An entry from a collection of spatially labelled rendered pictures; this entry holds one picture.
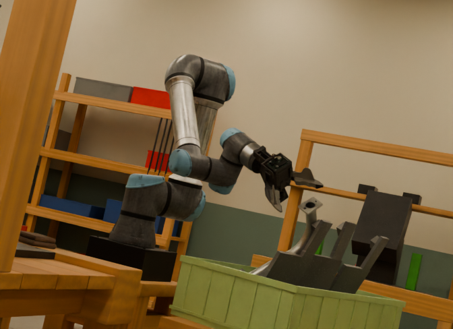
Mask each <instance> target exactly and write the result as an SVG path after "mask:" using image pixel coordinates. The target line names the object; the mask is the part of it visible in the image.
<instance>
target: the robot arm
mask: <svg viewBox="0 0 453 329"><path fill-rule="evenodd" d="M164 85H165V90H166V91H167V92H168V93H169V98H170V105H171V116H172V122H173V134H174V140H175V150H174V151H173V152H172V153H171V155H170V158H169V169H170V171H171V172H172V173H173V174H172V175H170V176H169V179H168V182H166V181H165V178H164V177H163V176H157V175H145V174H135V173H134V174H131V175H130V176H129V179H128V182H127V185H126V186H125V187H126V189H125V195H124V198H123V203H122V207H121V212H120V215H119V218H118V220H117V222H116V223H115V225H114V227H113V229H112V231H111V232H110V235H109V239H110V240H113V241H117V242H120V243H126V244H129V245H134V246H138V247H145V248H150V249H154V248H155V245H156V237H155V228H154V223H155V220H156V216H161V217H165V218H171V219H174V220H178V221H185V222H192V221H194V220H195V219H196V218H198V217H199V215H200V214H201V213H202V210H203V209H204V206H205V203H206V199H205V197H206V194H205V192H204V191H203V190H202V186H203V185H202V182H201V181H205V182H208V186H209V188H210V189H212V190H213V191H215V192H218V193H220V194H223V195H227V194H229V193H231V191H232V189H233V187H234V185H235V184H236V182H237V178H238V176H239V174H240V172H241V169H242V168H243V165H244V166H245V167H247V168H248V169H249V170H250V171H253V172H254V173H260V175H261V176H262V179H263V181H264V183H265V195H266V197H267V199H268V201H269V202H270V203H271V204H272V205H273V207H274V208H275V209H277V210H278V211H279V212H282V206H281V205H280V203H281V202H283V201H285V200H286V199H287V198H288V197H289V196H288V194H287V192H286V189H285V187H286V186H290V183H291V180H292V181H294V182H295V184H296V185H306V186H308V187H314V188H316V189H318V188H321V187H323V186H324V185H323V184H322V183H321V182H319V181H318V180H316V179H314V177H313V174H312V172H311V169H309V168H304V169H303V170H302V172H296V171H293V166H292V161H291V160H290V159H288V158H287V157H286V156H285V155H283V154H282V153H278V154H274V155H273V154H272V155H270V154H269V153H268V152H267V151H266V147H264V146H260V145H259V144H257V143H256V142H255V141H253V140H252V139H251V138H250V137H249V136H247V135H246V133H244V132H242V131H240V130H239V129H237V128H235V127H232V128H229V129H227V130H225V131H224V132H223V133H222V135H221V137H220V145H221V147H222V149H224V150H223V151H222V154H221V156H220V158H219V159H216V158H211V157H209V156H206V152H207V149H208V144H209V141H210V136H211V133H212V129H213V126H214V121H215V118H216V114H217V110H218V109H219V108H220V107H223V105H224V102H226V101H228V100H230V99H231V97H232V95H233V94H234V91H235V85H236V79H235V74H234V71H233V70H232V69H231V68H230V67H228V66H226V65H223V64H222V63H217V62H215V61H211V60H208V59H205V58H202V57H198V56H197V55H192V54H187V55H182V56H180V57H178V58H176V59H175V60H174V61H173V62H172V63H171V64H170V65H169V66H168V68H167V71H166V73H165V77H164ZM277 156H278V157H277ZM275 157H276V158H275Z"/></svg>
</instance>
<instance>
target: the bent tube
mask: <svg viewBox="0 0 453 329"><path fill-rule="evenodd" d="M322 206H323V204H322V203H321V202H320V201H319V200H317V199H316V198H315V197H312V198H310V199H308V200H307V201H305V202H303V203H302V204H300V205H298V208H299V209H300V210H302V211H303V212H304V213H305V215H306V228H305V232H304V234H303V236H302V238H301V239H300V240H299V242H298V243H297V244H296V245H295V246H294V247H292V248H291V249H290V250H288V251H286V252H289V253H295V254H299V255H300V253H301V252H302V250H303V248H304V247H305V245H306V243H307V242H308V240H309V238H310V237H311V235H312V233H311V224H312V223H314V222H315V221H317V214H316V210H317V209H318V208H320V207H322ZM271 261H272V260H270V261H269V262H267V263H265V264H263V265H261V266H260V267H258V268H256V269H255V270H252V271H251V272H249V273H251V274H255V275H259V274H261V273H263V272H265V271H266V269H267V268H268V266H269V265H270V262H271Z"/></svg>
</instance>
